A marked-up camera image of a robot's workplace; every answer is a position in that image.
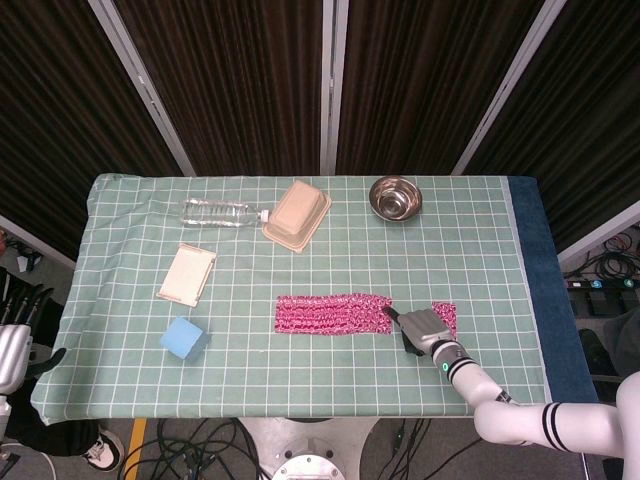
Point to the beige plastic food container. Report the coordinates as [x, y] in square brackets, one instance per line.
[297, 215]

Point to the pink knitted cloth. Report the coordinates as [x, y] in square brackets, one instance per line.
[330, 315]

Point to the dark blue table cover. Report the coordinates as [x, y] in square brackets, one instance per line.
[545, 280]

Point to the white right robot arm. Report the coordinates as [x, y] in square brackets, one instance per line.
[505, 415]

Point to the white partition post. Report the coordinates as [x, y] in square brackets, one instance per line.
[332, 85]
[145, 90]
[510, 85]

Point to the black white sneaker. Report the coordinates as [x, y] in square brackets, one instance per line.
[102, 450]

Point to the black power strip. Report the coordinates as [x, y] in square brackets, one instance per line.
[600, 285]

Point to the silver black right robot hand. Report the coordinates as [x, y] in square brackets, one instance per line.
[425, 330]

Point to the green grid tablecloth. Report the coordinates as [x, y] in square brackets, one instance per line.
[300, 380]

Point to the clear plastic water bottle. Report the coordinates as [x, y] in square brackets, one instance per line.
[215, 214]

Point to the blue foam block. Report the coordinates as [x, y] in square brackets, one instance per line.
[182, 337]

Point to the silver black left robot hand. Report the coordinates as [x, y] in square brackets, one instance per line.
[15, 350]

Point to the stainless steel bowl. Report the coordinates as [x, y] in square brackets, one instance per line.
[396, 197]

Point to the cream plastic container lid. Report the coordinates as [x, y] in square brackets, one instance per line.
[187, 272]

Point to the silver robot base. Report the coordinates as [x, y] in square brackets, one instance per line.
[307, 450]

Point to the dark trouser leg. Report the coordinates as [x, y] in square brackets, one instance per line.
[50, 430]

